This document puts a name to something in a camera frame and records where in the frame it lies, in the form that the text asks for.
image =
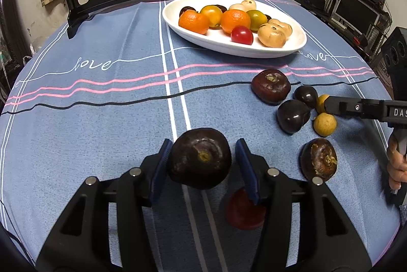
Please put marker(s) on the yellow green citrus fruit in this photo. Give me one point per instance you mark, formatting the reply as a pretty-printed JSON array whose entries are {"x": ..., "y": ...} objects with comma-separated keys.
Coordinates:
[{"x": 257, "y": 20}]

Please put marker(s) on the red round fruit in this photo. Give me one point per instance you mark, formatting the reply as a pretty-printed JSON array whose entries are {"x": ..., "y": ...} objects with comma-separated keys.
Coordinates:
[
  {"x": 243, "y": 213},
  {"x": 241, "y": 35}
]

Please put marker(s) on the pale yellow round fruit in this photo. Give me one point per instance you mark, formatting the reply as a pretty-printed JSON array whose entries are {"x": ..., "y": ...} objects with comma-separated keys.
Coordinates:
[{"x": 272, "y": 36}]

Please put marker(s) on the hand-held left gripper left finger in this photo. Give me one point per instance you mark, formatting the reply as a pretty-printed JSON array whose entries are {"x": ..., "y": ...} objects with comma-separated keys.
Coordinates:
[{"x": 162, "y": 162}]

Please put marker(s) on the small dark purple fruit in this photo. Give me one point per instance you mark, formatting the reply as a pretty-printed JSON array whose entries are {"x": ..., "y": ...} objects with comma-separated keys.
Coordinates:
[
  {"x": 306, "y": 96},
  {"x": 268, "y": 17},
  {"x": 292, "y": 116},
  {"x": 187, "y": 9},
  {"x": 221, "y": 7}
]

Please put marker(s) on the person's right hand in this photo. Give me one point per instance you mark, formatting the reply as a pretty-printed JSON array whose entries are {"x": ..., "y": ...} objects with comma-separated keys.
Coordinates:
[{"x": 397, "y": 170}]

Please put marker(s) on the dark brown mangosteen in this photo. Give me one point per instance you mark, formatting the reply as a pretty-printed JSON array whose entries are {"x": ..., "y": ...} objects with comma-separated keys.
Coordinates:
[{"x": 319, "y": 160}]

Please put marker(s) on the blue striped tablecloth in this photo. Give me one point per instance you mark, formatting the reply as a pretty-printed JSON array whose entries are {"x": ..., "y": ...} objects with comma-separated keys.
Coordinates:
[{"x": 95, "y": 119}]

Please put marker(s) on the white oval plate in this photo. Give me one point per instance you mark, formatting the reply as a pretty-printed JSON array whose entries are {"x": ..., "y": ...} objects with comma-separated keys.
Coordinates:
[{"x": 206, "y": 39}]

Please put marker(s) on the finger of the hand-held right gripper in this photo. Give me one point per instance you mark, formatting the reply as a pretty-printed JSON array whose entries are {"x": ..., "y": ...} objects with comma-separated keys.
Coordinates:
[{"x": 353, "y": 108}]

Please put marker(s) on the dark wooden cabinet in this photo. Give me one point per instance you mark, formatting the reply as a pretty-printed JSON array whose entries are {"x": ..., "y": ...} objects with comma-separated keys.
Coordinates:
[{"x": 6, "y": 20}]

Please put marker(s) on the beige oval fruit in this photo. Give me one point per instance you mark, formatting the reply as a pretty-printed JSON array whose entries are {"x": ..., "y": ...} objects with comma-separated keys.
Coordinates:
[{"x": 249, "y": 4}]

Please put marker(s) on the black computer monitor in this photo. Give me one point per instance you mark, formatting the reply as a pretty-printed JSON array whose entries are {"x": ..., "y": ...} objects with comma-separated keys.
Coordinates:
[{"x": 354, "y": 12}]

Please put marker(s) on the large dark purple mangosteen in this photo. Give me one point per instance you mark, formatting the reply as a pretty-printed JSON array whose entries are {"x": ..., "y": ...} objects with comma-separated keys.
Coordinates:
[
  {"x": 198, "y": 160},
  {"x": 271, "y": 87}
]

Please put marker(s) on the small yellow longan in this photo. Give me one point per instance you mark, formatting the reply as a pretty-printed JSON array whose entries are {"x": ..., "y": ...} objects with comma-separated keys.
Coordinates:
[
  {"x": 321, "y": 103},
  {"x": 325, "y": 125}
]

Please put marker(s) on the large yellow orange fruit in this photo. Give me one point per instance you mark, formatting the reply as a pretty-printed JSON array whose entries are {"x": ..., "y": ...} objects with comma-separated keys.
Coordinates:
[{"x": 211, "y": 15}]

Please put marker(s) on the mandarin orange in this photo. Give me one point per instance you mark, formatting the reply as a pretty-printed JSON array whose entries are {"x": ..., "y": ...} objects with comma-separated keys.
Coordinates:
[
  {"x": 235, "y": 21},
  {"x": 194, "y": 22}
]

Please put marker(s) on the yellow spotted fruit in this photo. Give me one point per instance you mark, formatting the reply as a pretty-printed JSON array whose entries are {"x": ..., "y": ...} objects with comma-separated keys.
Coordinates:
[{"x": 284, "y": 28}]

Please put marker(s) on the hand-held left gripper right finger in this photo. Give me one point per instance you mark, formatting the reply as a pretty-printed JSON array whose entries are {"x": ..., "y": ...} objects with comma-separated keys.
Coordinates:
[{"x": 246, "y": 165}]

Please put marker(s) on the small beige fruit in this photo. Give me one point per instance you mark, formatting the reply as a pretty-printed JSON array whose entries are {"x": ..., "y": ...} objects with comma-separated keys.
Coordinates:
[{"x": 236, "y": 7}]

